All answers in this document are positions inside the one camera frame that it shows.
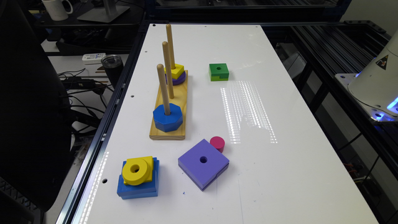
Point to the middle wooden peg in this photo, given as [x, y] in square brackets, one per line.
[165, 48]

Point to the rear wooden peg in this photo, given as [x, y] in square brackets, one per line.
[171, 45]

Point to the pink cylinder block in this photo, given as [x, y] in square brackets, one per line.
[218, 143]

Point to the monitor stand base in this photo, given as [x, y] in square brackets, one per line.
[106, 14]

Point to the blue octagon block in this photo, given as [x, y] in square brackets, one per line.
[167, 123]

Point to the green square block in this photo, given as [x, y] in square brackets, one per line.
[218, 72]

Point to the blue square block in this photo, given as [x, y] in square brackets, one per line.
[147, 189]

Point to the white mug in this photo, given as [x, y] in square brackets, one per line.
[57, 10]

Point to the wooden peg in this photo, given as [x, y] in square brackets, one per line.
[165, 48]
[163, 88]
[171, 45]

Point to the black office chair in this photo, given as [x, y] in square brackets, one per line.
[35, 132]

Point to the wooden peg base board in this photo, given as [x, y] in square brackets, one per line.
[180, 99]

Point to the small yellow square block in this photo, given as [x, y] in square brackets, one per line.
[177, 71]

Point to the large purple square block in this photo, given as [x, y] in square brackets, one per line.
[203, 163]

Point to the front wooden peg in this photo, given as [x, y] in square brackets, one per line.
[163, 88]

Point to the purple round disc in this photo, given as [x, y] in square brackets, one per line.
[180, 79]

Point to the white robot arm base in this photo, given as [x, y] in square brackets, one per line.
[375, 87]

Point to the black tumbler cup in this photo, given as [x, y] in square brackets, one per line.
[113, 66]

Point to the yellow ring block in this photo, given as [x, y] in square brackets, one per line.
[137, 171]

